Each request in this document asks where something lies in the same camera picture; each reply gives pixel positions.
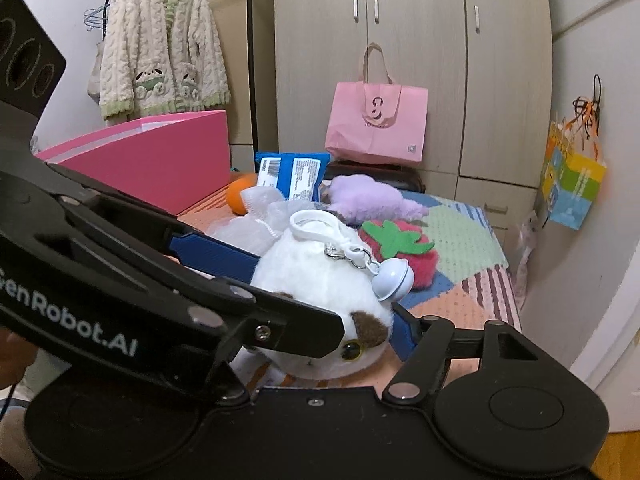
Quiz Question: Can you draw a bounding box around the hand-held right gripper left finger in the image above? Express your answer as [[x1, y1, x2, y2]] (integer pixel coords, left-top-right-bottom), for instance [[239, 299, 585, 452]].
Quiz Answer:
[[207, 345, 252, 406]]

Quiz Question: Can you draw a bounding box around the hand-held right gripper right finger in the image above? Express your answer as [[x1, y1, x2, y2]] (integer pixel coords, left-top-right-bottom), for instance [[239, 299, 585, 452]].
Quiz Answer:
[[382, 305, 546, 405]]

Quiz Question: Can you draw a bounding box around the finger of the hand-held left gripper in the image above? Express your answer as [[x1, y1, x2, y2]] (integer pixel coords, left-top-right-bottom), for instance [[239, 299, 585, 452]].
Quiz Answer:
[[37, 157, 261, 286], [165, 260, 346, 356]]

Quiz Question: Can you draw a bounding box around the white plush cat keychain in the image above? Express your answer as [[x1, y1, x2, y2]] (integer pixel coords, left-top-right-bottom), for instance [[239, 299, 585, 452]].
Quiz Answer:
[[234, 209, 416, 382]]

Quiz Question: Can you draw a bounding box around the orange ball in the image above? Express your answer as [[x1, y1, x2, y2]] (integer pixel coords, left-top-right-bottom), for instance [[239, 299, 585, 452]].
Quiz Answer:
[[227, 172, 261, 216]]

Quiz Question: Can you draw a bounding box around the red strawberry plush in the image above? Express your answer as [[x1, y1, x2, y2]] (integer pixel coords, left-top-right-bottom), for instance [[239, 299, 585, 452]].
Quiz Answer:
[[357, 219, 442, 292]]

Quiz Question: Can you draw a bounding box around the pink cardboard box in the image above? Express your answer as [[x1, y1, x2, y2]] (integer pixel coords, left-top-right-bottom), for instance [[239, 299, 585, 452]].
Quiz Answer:
[[34, 109, 231, 219]]

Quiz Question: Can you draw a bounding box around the blue plastic packet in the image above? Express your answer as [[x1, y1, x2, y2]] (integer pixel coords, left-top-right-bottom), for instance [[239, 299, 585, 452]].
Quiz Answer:
[[255, 152, 331, 204]]

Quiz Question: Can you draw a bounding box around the patchwork knitted blanket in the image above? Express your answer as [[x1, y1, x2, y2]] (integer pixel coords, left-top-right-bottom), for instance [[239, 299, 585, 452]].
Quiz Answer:
[[176, 180, 524, 392]]

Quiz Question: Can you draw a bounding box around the purple plush toy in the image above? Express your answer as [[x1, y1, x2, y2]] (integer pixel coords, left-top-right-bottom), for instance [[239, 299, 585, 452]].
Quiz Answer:
[[320, 174, 431, 226]]

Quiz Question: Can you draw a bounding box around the clear plastic bag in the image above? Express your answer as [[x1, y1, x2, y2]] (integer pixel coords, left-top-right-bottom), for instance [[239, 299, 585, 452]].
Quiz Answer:
[[514, 207, 539, 282]]

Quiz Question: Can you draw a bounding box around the black suitcase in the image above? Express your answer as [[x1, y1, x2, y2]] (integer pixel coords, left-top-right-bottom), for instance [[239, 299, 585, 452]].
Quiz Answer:
[[324, 159, 427, 195]]

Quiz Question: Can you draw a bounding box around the black clothes rack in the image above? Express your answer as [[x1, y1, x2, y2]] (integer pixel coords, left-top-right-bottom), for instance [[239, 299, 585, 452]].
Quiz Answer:
[[105, 0, 264, 149]]

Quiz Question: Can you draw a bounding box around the pink tote bag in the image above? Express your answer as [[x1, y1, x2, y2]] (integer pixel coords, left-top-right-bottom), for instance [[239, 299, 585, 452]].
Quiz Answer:
[[324, 43, 430, 165]]

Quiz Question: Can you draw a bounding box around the cream fleece cardigan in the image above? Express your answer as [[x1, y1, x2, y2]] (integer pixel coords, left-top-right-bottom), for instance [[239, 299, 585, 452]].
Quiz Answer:
[[97, 0, 232, 122]]

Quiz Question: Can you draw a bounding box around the colourful paper gift bag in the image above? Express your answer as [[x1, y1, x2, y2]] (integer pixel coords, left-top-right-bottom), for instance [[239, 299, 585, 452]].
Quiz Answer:
[[542, 74, 609, 231]]

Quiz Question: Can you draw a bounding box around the beige wardrobe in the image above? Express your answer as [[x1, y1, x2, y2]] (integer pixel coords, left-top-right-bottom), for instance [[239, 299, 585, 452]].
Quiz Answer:
[[272, 0, 554, 241]]

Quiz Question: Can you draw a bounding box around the blue wire hanger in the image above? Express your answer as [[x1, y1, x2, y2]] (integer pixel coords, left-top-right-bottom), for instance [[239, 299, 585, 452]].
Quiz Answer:
[[83, 2, 110, 32]]

